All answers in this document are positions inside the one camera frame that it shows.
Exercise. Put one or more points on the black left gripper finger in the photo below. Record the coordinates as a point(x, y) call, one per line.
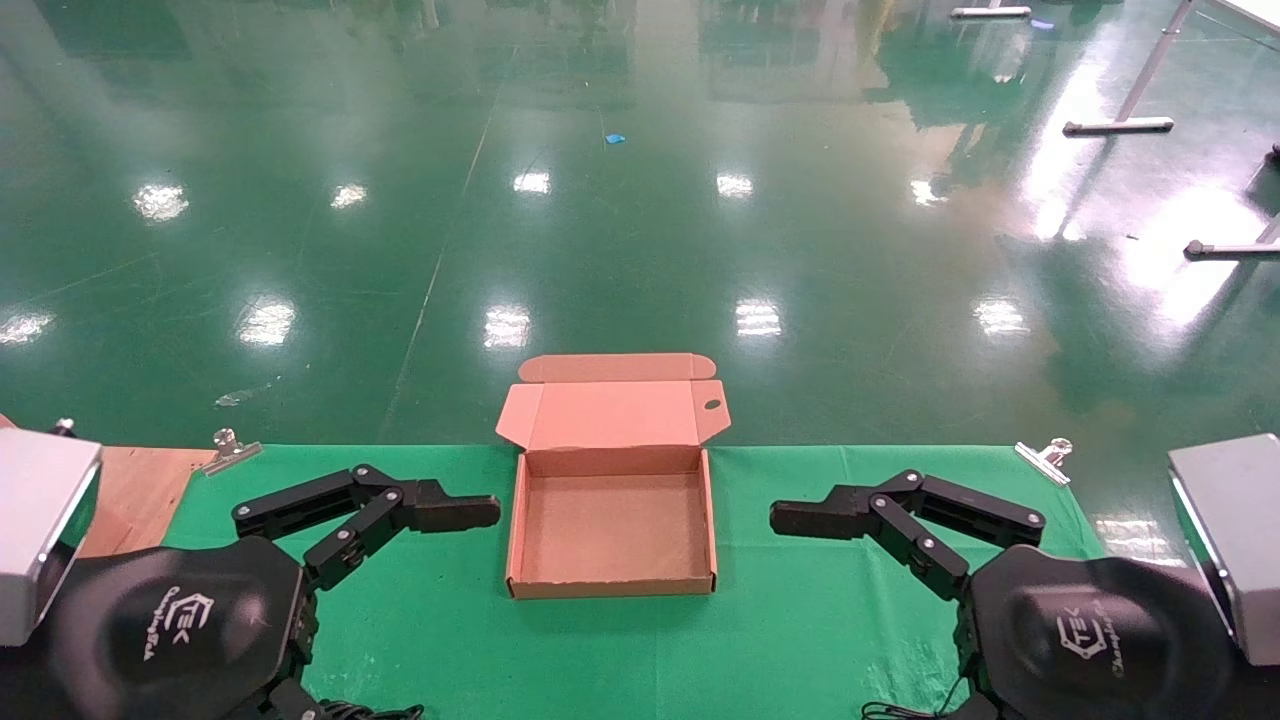
point(450, 510)

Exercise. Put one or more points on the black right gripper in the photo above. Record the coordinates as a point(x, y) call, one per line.
point(1090, 640)

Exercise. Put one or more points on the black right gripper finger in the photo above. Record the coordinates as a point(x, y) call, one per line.
point(815, 515)

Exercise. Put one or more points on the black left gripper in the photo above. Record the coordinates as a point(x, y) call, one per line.
point(170, 630)

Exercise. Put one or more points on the open brown cardboard box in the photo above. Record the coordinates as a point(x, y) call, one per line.
point(612, 520)

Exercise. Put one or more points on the green table cloth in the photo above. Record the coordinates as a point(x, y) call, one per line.
point(780, 640)

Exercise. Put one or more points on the silver binder clip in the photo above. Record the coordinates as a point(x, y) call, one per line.
point(1045, 460)
point(230, 450)

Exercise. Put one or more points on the grey floor foot bar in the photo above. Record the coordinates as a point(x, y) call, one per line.
point(1230, 248)

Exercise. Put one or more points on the white table leg with foot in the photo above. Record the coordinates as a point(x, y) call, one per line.
point(1120, 125)

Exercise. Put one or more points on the white floor foot bar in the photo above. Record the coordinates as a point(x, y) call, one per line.
point(990, 12)

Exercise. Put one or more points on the white table top corner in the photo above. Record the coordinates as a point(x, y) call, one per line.
point(1255, 12)

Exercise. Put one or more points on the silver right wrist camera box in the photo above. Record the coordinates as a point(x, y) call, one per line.
point(1235, 540)

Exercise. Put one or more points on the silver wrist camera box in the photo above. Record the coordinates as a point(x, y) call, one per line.
point(1235, 540)
point(40, 520)

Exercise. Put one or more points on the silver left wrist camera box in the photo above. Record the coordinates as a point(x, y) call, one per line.
point(40, 520)

